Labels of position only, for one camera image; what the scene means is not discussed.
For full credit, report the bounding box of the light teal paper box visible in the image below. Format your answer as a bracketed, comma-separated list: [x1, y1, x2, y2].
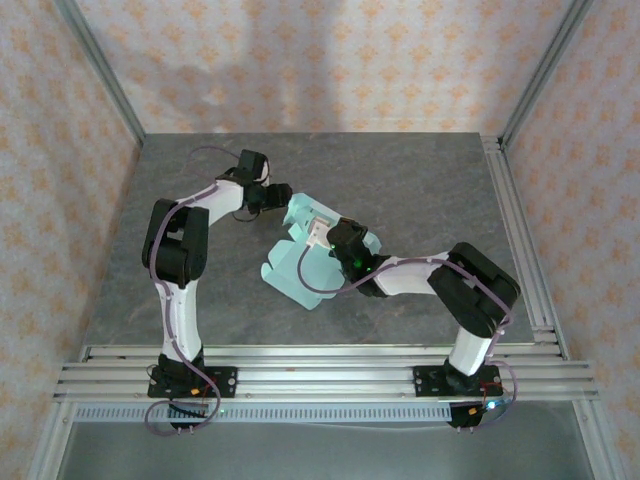
[260, 192, 384, 312]

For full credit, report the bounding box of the grey metal panel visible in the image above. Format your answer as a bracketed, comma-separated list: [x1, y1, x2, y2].
[54, 422, 596, 480]

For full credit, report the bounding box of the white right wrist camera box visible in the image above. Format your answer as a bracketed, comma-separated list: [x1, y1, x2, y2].
[305, 219, 334, 249]

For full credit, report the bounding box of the narrow aluminium rail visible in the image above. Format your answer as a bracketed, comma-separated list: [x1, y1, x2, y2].
[79, 343, 569, 362]

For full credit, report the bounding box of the wide aluminium base rail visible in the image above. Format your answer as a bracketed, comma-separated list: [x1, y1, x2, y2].
[52, 362, 601, 401]

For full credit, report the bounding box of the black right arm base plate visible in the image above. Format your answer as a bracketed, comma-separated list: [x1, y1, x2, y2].
[410, 364, 504, 399]

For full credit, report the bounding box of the aluminium side rail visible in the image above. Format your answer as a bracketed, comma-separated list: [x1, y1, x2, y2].
[480, 133, 569, 359]

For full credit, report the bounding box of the grey slotted cable duct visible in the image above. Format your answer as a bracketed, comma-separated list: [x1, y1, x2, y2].
[74, 403, 454, 424]

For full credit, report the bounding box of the aluminium frame post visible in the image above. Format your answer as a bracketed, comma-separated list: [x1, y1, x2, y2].
[497, 0, 596, 149]
[52, 0, 147, 147]
[29, 399, 76, 480]
[572, 399, 626, 480]

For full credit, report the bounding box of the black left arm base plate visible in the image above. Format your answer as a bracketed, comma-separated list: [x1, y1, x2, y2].
[147, 366, 239, 400]

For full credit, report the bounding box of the black electronics board with wires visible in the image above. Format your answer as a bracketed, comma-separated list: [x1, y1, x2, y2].
[446, 399, 511, 432]

